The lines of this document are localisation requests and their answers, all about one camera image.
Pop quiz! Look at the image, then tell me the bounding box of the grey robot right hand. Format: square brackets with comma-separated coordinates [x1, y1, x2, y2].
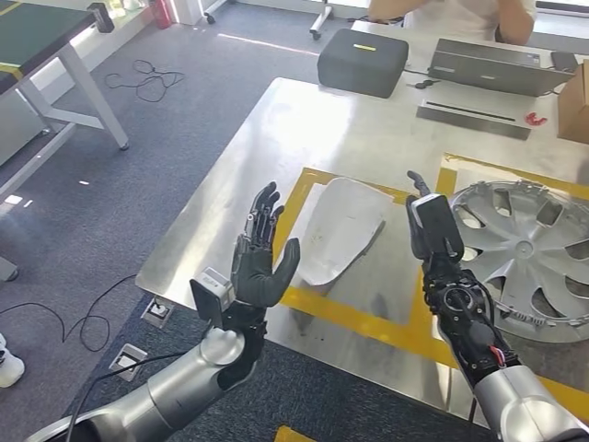
[406, 170, 431, 261]

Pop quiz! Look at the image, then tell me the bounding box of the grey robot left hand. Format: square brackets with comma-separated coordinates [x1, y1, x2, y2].
[231, 180, 301, 309]

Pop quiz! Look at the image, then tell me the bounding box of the white plastic shell part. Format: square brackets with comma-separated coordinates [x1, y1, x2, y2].
[294, 177, 394, 288]

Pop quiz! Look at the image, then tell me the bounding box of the yellow workbench tape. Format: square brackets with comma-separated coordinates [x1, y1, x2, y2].
[409, 152, 589, 422]

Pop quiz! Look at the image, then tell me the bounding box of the round silver metal part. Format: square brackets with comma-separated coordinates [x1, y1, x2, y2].
[448, 180, 589, 344]

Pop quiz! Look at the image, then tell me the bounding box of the metal floor socket plate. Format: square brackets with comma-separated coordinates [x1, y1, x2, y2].
[141, 296, 176, 331]
[109, 343, 148, 382]

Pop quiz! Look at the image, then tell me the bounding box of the grey flat metal tray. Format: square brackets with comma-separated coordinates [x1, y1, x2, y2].
[416, 99, 532, 142]

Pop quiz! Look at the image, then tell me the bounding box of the yellow floor tape square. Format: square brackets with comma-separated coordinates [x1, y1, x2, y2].
[275, 425, 318, 442]

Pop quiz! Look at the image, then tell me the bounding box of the dark grey case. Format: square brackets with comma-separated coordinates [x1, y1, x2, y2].
[318, 29, 410, 99]

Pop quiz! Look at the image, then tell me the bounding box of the grey laptop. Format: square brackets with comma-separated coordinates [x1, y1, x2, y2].
[428, 38, 574, 98]

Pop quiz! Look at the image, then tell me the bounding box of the person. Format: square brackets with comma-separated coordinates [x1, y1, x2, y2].
[0, 331, 25, 389]
[367, 0, 537, 45]

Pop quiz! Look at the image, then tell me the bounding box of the white caster leg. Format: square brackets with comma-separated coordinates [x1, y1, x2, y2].
[309, 3, 335, 41]
[202, 0, 229, 26]

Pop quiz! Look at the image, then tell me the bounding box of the cardboard box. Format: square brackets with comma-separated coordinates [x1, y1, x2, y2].
[557, 59, 589, 145]

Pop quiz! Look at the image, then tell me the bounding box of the white desk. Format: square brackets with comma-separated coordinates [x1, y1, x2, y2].
[0, 0, 130, 196]

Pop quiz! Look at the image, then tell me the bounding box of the red fire extinguisher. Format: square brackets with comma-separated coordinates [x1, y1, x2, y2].
[151, 0, 172, 30]

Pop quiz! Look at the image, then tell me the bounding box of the black box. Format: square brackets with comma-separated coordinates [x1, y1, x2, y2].
[87, 3, 115, 33]

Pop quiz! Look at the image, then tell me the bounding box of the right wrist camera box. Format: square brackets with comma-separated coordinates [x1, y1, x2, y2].
[410, 193, 465, 263]

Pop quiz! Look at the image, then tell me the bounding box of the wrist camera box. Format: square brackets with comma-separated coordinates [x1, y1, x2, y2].
[189, 267, 235, 331]
[410, 193, 465, 263]

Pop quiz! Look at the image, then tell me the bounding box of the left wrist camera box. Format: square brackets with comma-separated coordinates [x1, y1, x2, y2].
[189, 267, 235, 331]

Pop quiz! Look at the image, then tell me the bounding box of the steel frame workbench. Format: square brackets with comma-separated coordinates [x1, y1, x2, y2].
[136, 76, 589, 428]

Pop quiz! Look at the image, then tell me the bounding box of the black desk cable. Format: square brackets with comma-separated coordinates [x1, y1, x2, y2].
[404, 66, 442, 91]

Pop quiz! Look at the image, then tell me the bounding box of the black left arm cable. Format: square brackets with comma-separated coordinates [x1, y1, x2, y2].
[64, 329, 204, 442]

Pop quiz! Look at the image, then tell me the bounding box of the black floor cable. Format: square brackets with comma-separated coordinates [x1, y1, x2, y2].
[0, 274, 137, 354]
[104, 59, 186, 104]

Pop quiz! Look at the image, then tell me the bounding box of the white furniture frame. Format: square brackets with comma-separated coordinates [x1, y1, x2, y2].
[0, 256, 20, 283]

